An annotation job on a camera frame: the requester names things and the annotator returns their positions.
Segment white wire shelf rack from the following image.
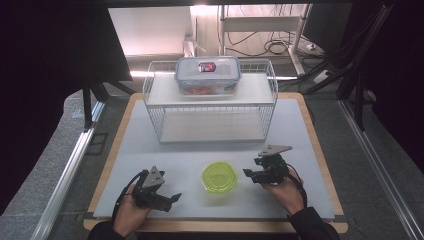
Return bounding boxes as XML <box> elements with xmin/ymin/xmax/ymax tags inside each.
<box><xmin>142</xmin><ymin>59</ymin><xmax>279</xmax><ymax>145</ymax></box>

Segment white panel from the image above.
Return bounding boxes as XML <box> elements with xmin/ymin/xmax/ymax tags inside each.
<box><xmin>107</xmin><ymin>6</ymin><xmax>195</xmax><ymax>58</ymax></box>

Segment black metal stand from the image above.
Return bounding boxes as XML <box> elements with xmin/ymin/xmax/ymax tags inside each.
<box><xmin>82</xmin><ymin>79</ymin><xmax>136</xmax><ymax>132</ymax></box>
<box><xmin>335</xmin><ymin>3</ymin><xmax>398</xmax><ymax>132</ymax></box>

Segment white power strip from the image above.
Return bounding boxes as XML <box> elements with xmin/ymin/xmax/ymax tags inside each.
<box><xmin>313</xmin><ymin>68</ymin><xmax>333</xmax><ymax>85</ymax></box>

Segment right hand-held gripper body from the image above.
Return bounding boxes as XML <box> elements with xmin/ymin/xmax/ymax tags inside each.
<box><xmin>253</xmin><ymin>144</ymin><xmax>294</xmax><ymax>185</ymax></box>

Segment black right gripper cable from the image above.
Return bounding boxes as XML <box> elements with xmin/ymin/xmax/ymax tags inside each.
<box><xmin>285</xmin><ymin>162</ymin><xmax>309</xmax><ymax>210</ymax></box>

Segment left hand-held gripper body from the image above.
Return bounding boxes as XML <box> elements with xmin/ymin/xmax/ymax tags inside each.
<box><xmin>131</xmin><ymin>165</ymin><xmax>174</xmax><ymax>213</ymax></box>

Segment white metal desk frame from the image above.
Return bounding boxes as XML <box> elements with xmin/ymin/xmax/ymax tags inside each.
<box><xmin>218</xmin><ymin>3</ymin><xmax>313</xmax><ymax>76</ymax></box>

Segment clear container with blue-rimmed lid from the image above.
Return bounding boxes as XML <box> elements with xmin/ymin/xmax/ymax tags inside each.
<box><xmin>174</xmin><ymin>55</ymin><xmax>242</xmax><ymax>97</ymax></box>

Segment black curtain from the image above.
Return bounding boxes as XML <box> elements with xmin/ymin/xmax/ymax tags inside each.
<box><xmin>0</xmin><ymin>0</ymin><xmax>134</xmax><ymax>216</ymax></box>

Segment dark monitor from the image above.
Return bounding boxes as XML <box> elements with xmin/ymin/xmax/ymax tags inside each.
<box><xmin>301</xmin><ymin>3</ymin><xmax>355</xmax><ymax>55</ymax></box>

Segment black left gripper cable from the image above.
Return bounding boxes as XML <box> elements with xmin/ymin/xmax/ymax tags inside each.
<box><xmin>112</xmin><ymin>169</ymin><xmax>149</xmax><ymax>222</ymax></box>

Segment person's left hand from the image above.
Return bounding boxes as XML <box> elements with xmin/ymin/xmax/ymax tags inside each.
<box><xmin>112</xmin><ymin>183</ymin><xmax>153</xmax><ymax>238</ymax></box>

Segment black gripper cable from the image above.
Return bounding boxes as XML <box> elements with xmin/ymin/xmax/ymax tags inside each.
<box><xmin>285</xmin><ymin>162</ymin><xmax>309</xmax><ymax>210</ymax></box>
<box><xmin>112</xmin><ymin>169</ymin><xmax>149</xmax><ymax>222</ymax></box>

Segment green lidded plastic container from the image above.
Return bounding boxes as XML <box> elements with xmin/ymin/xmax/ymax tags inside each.
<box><xmin>200</xmin><ymin>161</ymin><xmax>239</xmax><ymax>195</ymax></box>

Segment aluminium rail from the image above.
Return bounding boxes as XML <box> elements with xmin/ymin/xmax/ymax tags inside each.
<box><xmin>31</xmin><ymin>100</ymin><xmax>106</xmax><ymax>240</ymax></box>
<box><xmin>337</xmin><ymin>99</ymin><xmax>424</xmax><ymax>240</ymax></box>

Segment person's right hand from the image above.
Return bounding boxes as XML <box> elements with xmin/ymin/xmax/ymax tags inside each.
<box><xmin>260</xmin><ymin>165</ymin><xmax>306</xmax><ymax>216</ymax></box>

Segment black floor cables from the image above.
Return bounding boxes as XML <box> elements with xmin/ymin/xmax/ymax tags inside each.
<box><xmin>226</xmin><ymin>30</ymin><xmax>292</xmax><ymax>58</ymax></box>

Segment white table mat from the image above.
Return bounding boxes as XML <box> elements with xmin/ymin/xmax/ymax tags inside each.
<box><xmin>93</xmin><ymin>98</ymin><xmax>336</xmax><ymax>220</ymax></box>

